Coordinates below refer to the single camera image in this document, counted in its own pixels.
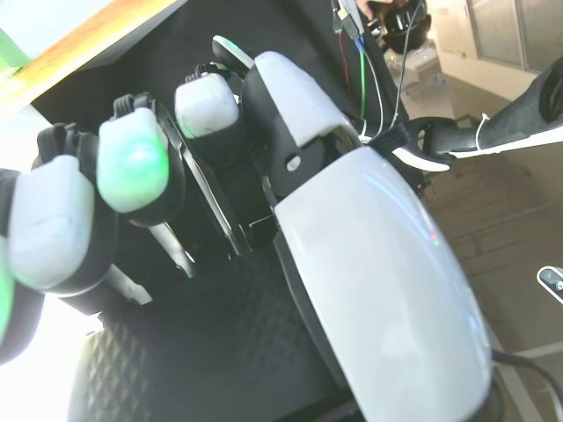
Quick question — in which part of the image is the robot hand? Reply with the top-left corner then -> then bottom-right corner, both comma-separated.
0,37 -> 496,422

